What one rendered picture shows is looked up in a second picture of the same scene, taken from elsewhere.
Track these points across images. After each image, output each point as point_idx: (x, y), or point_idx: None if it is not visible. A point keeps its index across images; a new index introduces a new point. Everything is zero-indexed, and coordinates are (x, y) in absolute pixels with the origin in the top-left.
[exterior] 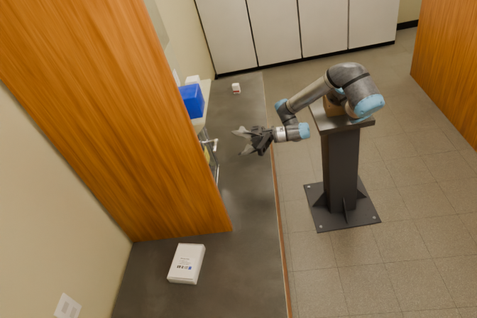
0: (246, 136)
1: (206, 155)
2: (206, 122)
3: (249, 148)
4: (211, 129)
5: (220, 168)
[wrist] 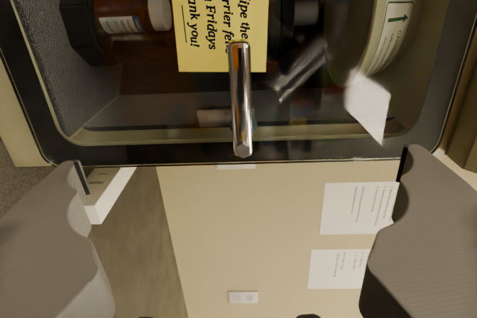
0: (422, 259)
1: (231, 18)
2: (135, 316)
3: (82, 262)
4: (120, 309)
5: (11, 181)
